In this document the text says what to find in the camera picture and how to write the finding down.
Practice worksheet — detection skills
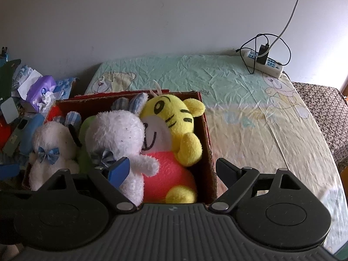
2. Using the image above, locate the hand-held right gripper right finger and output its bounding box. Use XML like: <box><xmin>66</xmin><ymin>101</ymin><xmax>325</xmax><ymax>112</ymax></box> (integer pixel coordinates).
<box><xmin>209</xmin><ymin>158</ymin><xmax>309</xmax><ymax>213</ymax></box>

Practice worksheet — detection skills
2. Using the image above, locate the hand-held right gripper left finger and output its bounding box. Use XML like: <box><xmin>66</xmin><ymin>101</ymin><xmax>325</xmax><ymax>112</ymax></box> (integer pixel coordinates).
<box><xmin>39</xmin><ymin>157</ymin><xmax>138</xmax><ymax>213</ymax></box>

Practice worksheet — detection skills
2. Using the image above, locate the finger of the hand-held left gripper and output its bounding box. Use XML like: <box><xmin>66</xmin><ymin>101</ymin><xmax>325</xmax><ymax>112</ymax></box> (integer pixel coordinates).
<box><xmin>0</xmin><ymin>164</ymin><xmax>21</xmax><ymax>181</ymax></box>

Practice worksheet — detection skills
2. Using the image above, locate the red cardboard box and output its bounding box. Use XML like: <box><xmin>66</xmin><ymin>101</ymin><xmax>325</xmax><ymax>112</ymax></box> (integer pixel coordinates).
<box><xmin>22</xmin><ymin>90</ymin><xmax>218</xmax><ymax>204</ymax></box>

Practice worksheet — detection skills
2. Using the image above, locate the large white plush toy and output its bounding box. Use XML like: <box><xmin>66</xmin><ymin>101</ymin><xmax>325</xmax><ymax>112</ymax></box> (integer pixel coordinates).
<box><xmin>85</xmin><ymin>92</ymin><xmax>161</xmax><ymax>206</ymax></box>

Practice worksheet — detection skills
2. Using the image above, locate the green plush toy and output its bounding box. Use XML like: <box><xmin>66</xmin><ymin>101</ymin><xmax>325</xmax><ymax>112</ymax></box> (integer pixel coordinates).
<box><xmin>76</xmin><ymin>115</ymin><xmax>97</xmax><ymax>173</ymax></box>

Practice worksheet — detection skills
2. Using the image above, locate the small white plush toy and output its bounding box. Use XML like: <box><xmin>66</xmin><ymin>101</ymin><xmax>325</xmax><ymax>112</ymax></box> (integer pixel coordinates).
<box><xmin>27</xmin><ymin>111</ymin><xmax>83</xmax><ymax>191</ymax></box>

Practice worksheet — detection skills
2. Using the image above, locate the yellow tiger plush toy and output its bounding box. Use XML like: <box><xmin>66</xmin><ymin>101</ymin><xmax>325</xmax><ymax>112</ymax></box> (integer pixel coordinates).
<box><xmin>139</xmin><ymin>88</ymin><xmax>206</xmax><ymax>204</ymax></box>

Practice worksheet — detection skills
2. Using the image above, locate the blue soft toy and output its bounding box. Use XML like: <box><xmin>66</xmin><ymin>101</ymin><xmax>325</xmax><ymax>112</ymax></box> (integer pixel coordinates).
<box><xmin>19</xmin><ymin>113</ymin><xmax>45</xmax><ymax>166</ymax></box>

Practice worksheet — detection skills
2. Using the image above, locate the bear printed bed sheet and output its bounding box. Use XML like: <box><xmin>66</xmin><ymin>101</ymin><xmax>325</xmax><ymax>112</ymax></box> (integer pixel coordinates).
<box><xmin>83</xmin><ymin>54</ymin><xmax>341</xmax><ymax>256</ymax></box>

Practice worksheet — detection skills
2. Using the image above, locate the small grey mirror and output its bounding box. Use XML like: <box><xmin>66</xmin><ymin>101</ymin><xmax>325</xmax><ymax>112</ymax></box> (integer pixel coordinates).
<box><xmin>0</xmin><ymin>98</ymin><xmax>18</xmax><ymax>123</ymax></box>

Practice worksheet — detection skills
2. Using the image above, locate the purple tissue pack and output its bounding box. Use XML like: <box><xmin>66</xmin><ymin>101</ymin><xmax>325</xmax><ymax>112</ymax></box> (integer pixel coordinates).
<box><xmin>26</xmin><ymin>75</ymin><xmax>57</xmax><ymax>106</ymax></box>

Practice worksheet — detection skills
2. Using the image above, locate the dark green bag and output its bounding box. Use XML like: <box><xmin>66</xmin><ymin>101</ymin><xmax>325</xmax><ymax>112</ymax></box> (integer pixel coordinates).
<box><xmin>0</xmin><ymin>59</ymin><xmax>22</xmax><ymax>98</ymax></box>

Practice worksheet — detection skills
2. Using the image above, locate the blue printed packet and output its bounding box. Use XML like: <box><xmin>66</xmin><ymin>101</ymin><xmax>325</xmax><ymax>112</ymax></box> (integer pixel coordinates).
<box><xmin>53</xmin><ymin>77</ymin><xmax>79</xmax><ymax>98</ymax></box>

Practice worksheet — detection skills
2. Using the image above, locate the white power strip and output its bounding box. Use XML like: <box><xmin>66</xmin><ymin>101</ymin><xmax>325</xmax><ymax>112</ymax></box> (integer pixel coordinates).
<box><xmin>245</xmin><ymin>49</ymin><xmax>284</xmax><ymax>79</ymax></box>

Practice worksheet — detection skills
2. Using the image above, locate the black power adapter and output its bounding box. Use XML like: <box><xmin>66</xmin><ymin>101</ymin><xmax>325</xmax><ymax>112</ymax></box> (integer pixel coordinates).
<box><xmin>257</xmin><ymin>43</ymin><xmax>270</xmax><ymax>65</ymax></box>

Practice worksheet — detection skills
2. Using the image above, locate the black cable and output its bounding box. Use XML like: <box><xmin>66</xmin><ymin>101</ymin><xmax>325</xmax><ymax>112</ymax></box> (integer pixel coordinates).
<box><xmin>236</xmin><ymin>33</ymin><xmax>291</xmax><ymax>74</ymax></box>

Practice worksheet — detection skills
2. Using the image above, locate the white cable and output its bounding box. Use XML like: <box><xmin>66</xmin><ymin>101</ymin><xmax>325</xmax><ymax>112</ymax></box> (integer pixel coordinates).
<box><xmin>268</xmin><ymin>0</ymin><xmax>308</xmax><ymax>50</ymax></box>

